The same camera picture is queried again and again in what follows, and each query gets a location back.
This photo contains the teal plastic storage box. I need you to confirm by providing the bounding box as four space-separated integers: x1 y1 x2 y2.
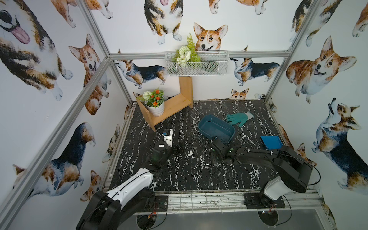
198 115 236 144

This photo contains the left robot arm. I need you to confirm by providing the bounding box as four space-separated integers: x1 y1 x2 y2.
76 141 185 230

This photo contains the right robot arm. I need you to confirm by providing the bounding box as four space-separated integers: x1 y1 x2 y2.
210 137 313 202

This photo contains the green work glove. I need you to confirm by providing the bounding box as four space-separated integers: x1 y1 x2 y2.
226 112 254 127

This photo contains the wooden shelf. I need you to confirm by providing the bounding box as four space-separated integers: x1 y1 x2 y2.
137 76 193 132

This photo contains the white pot with flowers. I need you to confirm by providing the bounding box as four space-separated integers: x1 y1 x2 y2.
137 88 165 117

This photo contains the blue plastic dustpan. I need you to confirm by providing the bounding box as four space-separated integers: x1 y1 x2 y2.
261 136 283 150

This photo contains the artificial green fern plant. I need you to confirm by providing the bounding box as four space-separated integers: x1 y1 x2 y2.
172 34 201 67

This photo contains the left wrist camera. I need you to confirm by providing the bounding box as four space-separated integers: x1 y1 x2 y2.
163 128 173 147

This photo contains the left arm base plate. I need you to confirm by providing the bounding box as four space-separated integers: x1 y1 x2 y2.
125 195 169 213

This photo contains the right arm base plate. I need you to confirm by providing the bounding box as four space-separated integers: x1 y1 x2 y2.
243 193 286 209

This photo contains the white wire basket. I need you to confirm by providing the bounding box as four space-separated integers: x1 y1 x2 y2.
165 51 230 77

